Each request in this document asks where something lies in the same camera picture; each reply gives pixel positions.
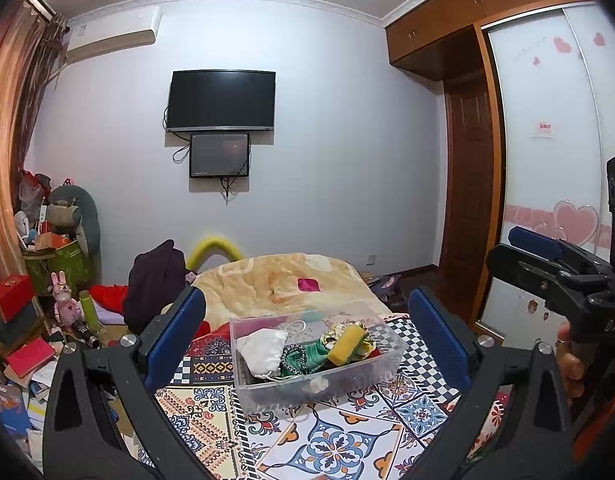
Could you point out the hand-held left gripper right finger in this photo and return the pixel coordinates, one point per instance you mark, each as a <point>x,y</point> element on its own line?
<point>437,345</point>

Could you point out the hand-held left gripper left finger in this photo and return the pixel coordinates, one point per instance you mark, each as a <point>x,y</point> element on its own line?
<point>177,340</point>

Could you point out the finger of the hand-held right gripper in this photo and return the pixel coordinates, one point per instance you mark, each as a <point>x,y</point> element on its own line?
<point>535,241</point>
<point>527,267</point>

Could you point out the floral cloth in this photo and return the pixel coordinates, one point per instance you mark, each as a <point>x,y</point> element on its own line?
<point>371,344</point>

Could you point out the white pouch with black trim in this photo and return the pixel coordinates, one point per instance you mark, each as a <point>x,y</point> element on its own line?
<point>260,350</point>

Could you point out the yellow sponge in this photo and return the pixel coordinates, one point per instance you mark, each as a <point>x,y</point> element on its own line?
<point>345,342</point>

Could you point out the green cloth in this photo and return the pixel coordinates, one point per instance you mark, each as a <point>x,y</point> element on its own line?
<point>310,357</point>

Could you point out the clear plastic storage box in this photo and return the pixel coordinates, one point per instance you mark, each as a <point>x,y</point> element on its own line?
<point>317,390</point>

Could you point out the person's right hand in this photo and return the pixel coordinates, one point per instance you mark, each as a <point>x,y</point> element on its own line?
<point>571,365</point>

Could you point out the dark jacket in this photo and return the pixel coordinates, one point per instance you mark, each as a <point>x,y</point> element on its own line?
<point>152,285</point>

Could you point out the red cloth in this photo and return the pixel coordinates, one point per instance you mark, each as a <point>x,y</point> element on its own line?
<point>376,355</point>

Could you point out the brown wooden door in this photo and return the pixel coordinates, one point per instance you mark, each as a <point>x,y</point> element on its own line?
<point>470,200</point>

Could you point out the red fabric heap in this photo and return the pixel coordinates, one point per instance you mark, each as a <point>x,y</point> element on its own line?
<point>110,297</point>

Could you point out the black tube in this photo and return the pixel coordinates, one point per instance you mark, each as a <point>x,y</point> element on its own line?
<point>87,334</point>

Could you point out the green bottle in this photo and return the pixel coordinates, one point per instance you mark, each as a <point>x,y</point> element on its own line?
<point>90,307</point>

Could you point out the yellow foam tube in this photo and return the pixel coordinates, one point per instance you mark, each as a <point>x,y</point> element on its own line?
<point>212,247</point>

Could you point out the white wardrobe sliding door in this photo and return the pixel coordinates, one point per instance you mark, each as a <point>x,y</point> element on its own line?
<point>547,135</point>

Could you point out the yellow quilt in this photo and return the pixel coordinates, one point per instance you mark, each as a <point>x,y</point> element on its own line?
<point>267,280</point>

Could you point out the pink rabbit toy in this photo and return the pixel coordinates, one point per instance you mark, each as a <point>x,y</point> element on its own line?
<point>63,300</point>

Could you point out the white knitted item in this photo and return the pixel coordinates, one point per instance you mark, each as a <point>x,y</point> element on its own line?
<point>317,385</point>

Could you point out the green cardboard box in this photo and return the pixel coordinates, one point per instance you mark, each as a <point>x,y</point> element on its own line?
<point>62,270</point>

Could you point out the patterned blanket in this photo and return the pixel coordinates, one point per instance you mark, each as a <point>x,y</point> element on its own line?
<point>337,440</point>

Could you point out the pink fabric patch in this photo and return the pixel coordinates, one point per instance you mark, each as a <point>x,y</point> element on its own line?
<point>308,285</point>

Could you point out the red book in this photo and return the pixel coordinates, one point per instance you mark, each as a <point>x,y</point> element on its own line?
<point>30,357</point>

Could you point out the pile of papers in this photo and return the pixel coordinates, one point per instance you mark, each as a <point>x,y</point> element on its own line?
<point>40,400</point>

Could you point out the orange carton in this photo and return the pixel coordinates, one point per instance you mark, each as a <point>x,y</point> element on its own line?
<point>52,241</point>

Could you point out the dark grey box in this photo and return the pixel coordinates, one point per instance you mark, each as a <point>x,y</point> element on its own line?
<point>15,327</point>

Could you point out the grey green plush toy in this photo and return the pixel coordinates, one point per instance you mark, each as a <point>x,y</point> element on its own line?
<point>67,215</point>

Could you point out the red box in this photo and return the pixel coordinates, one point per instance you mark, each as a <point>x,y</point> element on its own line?
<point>7,297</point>

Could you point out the blue book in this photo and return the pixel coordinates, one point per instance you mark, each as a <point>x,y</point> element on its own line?
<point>10,410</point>

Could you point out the small black monitor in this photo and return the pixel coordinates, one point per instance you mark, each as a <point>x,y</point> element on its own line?
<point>220,155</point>

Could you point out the white plush toy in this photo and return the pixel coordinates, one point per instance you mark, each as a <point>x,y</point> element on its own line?
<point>23,227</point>

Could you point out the red plastic bag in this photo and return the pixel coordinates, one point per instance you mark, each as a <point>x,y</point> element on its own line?
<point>32,192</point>

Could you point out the wooden overhead cabinet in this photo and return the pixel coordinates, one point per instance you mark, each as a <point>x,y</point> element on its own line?
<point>437,35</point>

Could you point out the orange curtain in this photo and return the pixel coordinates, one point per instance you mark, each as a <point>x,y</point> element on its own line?
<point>2,135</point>

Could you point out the brown sheer curtain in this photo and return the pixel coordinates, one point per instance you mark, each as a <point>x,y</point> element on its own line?
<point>42,75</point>

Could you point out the white air conditioner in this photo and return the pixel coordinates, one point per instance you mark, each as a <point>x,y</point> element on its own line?
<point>112,35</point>

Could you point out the black wall television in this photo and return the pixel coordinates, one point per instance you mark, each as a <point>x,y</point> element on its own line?
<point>221,100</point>

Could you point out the white curtain rail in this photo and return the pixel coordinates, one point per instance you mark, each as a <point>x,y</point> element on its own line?
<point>37,2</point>

